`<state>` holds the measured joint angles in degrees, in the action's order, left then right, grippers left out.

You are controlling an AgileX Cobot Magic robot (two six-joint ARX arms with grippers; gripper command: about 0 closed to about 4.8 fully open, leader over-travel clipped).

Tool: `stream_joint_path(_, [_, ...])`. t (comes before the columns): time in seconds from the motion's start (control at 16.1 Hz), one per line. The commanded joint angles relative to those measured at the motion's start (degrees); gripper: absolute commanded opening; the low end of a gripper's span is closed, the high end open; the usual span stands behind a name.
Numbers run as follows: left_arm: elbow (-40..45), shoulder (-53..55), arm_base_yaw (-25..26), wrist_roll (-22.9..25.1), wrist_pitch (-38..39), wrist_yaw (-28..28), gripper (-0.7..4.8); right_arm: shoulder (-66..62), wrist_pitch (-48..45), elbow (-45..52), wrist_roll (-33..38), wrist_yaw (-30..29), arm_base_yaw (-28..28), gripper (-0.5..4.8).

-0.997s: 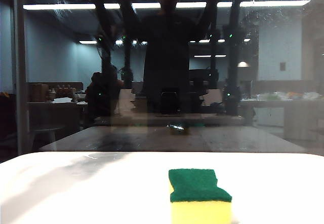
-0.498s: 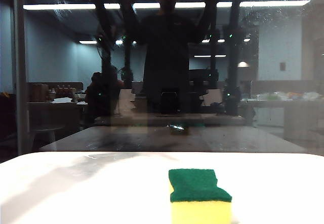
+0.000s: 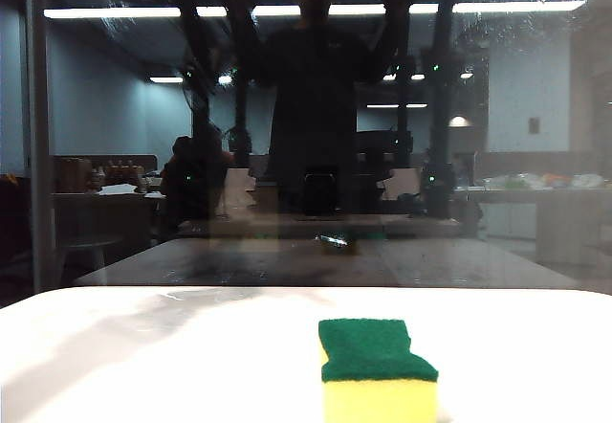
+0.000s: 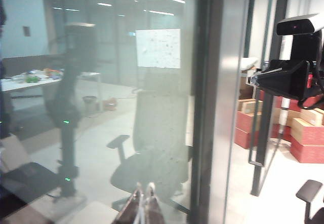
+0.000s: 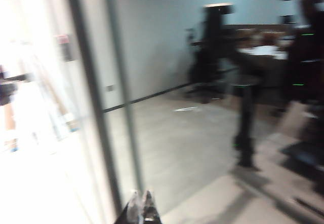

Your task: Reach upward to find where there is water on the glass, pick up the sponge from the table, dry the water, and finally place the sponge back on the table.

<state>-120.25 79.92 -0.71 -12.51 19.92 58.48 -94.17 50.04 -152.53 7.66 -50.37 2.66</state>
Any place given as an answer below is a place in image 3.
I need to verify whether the yellow sponge with green pad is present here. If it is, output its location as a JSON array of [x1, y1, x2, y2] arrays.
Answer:
[[317, 318, 440, 423]]

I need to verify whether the grey vertical frame post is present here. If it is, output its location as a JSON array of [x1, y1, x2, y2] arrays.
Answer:
[[24, 0, 58, 295]]

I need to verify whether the white round stool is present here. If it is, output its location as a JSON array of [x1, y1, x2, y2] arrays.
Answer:
[[57, 234, 123, 286]]

